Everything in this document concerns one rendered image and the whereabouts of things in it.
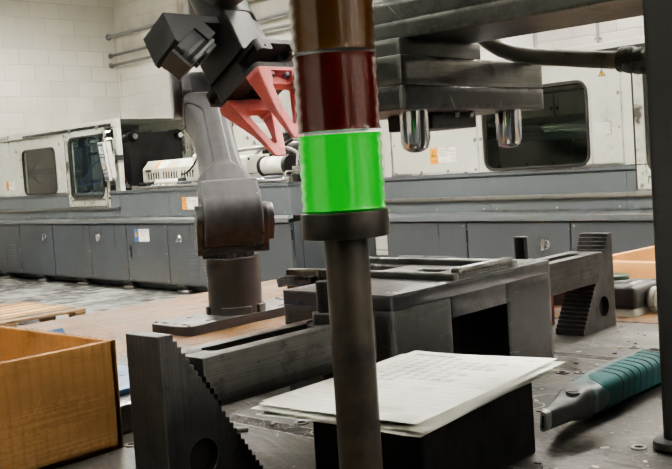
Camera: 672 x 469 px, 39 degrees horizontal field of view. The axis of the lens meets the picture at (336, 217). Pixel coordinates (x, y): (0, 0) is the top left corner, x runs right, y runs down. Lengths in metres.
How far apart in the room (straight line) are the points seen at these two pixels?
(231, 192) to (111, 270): 8.81
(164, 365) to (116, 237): 9.24
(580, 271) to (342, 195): 0.51
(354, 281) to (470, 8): 0.27
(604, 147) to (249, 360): 5.32
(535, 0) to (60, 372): 0.37
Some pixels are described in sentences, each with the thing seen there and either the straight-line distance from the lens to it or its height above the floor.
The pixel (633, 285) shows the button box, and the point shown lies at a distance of 1.01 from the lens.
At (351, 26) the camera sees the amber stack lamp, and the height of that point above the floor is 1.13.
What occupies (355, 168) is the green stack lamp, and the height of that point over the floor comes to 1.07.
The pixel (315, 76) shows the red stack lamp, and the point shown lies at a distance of 0.42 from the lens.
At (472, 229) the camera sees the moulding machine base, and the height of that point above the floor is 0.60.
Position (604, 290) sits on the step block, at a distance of 0.94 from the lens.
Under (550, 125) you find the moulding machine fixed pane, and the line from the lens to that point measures 6.00.
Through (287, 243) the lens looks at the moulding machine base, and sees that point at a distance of 7.64.
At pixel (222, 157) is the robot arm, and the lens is 1.14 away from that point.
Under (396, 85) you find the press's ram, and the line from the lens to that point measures 0.63.
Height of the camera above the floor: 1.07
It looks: 3 degrees down
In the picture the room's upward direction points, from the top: 4 degrees counter-clockwise
